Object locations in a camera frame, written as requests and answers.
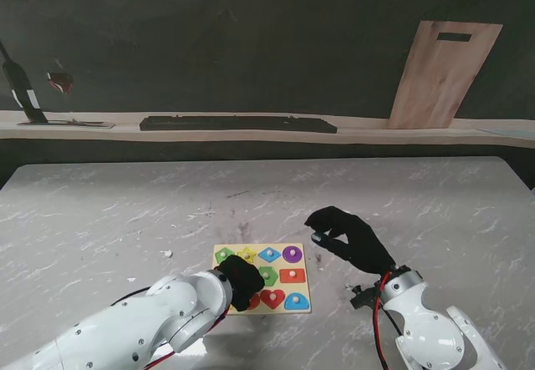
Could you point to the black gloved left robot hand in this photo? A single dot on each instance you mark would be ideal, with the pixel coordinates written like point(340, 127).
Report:
point(240, 280)

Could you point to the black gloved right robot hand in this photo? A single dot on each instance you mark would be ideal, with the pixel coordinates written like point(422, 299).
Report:
point(359, 246)

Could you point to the green hexagon puzzle piece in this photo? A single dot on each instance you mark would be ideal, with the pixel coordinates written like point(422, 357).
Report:
point(269, 276)

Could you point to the red heart puzzle piece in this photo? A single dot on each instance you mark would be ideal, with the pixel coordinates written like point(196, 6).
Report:
point(269, 299)

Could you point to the blue diamond puzzle piece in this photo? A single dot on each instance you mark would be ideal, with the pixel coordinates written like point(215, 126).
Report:
point(265, 255)

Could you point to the yellow wooden shape puzzle board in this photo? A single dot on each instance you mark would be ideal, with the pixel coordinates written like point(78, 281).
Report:
point(292, 290)

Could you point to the purple circle puzzle piece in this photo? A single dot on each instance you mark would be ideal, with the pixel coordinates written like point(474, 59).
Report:
point(288, 255)

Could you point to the blue semicircle puzzle piece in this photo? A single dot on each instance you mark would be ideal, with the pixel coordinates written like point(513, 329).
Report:
point(291, 303)

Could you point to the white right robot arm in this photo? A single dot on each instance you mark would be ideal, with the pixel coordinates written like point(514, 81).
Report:
point(422, 332)

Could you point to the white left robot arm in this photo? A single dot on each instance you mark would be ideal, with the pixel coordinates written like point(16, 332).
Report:
point(125, 324)

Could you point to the wooden cutting board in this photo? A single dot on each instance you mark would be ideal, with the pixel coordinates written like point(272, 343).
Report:
point(439, 82)

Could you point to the thin flat serving board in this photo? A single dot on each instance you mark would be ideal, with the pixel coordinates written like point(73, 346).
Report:
point(100, 125)

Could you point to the light wooden shelf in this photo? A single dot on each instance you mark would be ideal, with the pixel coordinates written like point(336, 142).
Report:
point(376, 136)

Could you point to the long black tray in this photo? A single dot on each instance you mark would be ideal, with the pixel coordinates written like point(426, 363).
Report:
point(234, 123)

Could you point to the red wine glass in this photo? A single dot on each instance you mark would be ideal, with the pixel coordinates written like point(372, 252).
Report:
point(59, 82)

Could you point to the dark wine bottle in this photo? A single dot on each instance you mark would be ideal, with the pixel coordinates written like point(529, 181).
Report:
point(23, 90)

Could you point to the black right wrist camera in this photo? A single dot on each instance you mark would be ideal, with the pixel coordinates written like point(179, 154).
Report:
point(363, 297)

